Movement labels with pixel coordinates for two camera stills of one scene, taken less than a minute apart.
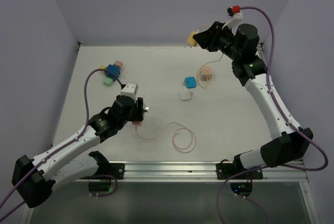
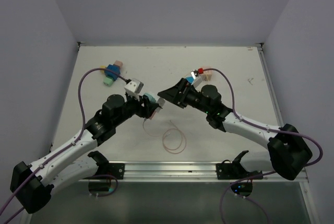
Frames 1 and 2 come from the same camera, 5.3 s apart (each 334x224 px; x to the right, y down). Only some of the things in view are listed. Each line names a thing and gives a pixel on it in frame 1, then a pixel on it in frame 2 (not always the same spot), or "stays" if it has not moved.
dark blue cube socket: x=114 y=69 stays
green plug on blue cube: x=107 y=81 stays
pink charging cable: x=185 y=128 → x=150 y=134
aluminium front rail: x=191 y=171 stays
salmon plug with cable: x=137 y=123 → x=153 y=115
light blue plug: x=190 y=82 stays
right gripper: x=207 y=39 → x=173 y=94
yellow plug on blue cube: x=102 y=67 stays
